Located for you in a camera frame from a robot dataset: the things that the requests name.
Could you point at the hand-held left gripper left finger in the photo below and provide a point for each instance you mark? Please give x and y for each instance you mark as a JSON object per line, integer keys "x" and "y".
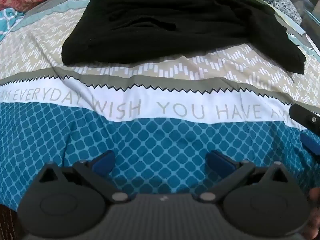
{"x": 103, "y": 163}

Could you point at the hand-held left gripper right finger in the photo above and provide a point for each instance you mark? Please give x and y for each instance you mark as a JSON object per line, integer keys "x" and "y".
{"x": 220, "y": 162}

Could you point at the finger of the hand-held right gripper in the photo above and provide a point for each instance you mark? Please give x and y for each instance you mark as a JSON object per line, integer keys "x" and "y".
{"x": 310, "y": 143}
{"x": 306, "y": 116}

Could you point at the black pants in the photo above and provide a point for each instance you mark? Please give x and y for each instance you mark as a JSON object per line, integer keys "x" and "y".
{"x": 175, "y": 27}

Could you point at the patterned printed bed sheet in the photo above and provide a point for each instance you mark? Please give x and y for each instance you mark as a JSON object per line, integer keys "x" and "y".
{"x": 150, "y": 120}

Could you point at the teal white patterned pillow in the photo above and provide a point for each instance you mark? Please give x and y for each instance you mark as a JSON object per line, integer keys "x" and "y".
{"x": 8, "y": 21}

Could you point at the dark wooden bed frame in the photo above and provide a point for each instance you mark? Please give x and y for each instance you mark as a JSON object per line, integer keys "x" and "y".
{"x": 6, "y": 222}

